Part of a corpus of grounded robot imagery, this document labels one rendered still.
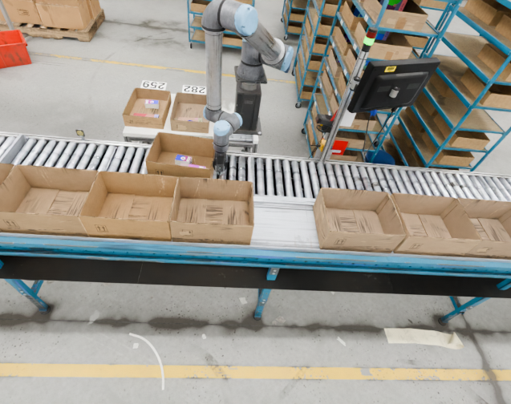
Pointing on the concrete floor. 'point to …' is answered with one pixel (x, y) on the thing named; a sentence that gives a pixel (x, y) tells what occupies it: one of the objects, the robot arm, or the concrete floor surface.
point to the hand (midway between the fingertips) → (219, 174)
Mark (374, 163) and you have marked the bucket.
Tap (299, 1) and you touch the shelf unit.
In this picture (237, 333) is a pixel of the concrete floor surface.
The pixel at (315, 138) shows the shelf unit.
